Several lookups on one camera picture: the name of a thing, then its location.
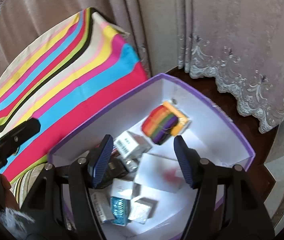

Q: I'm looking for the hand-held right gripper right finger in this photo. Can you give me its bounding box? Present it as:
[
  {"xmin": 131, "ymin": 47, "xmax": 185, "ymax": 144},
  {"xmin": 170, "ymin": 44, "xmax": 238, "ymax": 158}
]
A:
[{"xmin": 173, "ymin": 135, "xmax": 275, "ymax": 240}]

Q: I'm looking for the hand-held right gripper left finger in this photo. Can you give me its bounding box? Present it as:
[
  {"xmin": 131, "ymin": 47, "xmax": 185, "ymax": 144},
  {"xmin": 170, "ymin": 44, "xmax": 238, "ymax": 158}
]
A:
[{"xmin": 19, "ymin": 134, "xmax": 115, "ymax": 240}]

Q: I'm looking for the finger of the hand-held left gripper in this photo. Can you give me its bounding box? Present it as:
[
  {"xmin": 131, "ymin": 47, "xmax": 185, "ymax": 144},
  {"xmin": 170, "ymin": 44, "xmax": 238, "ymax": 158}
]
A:
[{"xmin": 4, "ymin": 118, "xmax": 42, "ymax": 147}]

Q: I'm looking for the small silver box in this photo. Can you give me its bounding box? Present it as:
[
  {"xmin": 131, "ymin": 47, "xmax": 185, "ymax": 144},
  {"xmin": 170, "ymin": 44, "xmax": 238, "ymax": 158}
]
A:
[{"xmin": 122, "ymin": 158, "xmax": 140, "ymax": 173}]

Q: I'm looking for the small white box grey text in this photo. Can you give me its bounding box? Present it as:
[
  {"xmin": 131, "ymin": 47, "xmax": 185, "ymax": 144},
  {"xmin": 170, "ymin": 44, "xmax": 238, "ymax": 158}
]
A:
[{"xmin": 114, "ymin": 131, "xmax": 153, "ymax": 159}]

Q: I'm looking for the rainbow striped box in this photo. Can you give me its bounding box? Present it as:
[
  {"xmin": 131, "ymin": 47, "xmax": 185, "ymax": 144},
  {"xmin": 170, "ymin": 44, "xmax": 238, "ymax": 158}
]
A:
[{"xmin": 142, "ymin": 102, "xmax": 191, "ymax": 145}]

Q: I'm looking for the purple cardboard box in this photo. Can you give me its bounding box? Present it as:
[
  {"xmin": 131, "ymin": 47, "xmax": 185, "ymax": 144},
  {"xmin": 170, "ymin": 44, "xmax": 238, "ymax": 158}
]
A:
[{"xmin": 47, "ymin": 73, "xmax": 255, "ymax": 240}]

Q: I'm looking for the small blue box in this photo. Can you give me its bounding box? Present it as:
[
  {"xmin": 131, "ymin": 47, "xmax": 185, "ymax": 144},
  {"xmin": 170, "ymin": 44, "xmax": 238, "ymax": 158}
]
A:
[{"xmin": 110, "ymin": 197, "xmax": 129, "ymax": 227}]

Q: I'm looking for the person's left hand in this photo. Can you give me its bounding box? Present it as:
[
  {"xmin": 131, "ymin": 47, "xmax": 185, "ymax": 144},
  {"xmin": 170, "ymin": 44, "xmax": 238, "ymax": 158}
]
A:
[{"xmin": 0, "ymin": 174, "xmax": 20, "ymax": 209}]

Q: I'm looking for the colourful striped cloth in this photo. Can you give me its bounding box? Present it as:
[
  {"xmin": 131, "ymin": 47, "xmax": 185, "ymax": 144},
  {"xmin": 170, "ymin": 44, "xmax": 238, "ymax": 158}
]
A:
[{"xmin": 0, "ymin": 7, "xmax": 150, "ymax": 183}]

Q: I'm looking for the beige curtain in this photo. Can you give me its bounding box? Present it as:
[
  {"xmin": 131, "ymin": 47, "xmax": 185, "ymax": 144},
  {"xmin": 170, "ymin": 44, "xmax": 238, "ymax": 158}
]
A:
[{"xmin": 0, "ymin": 0, "xmax": 284, "ymax": 134}]

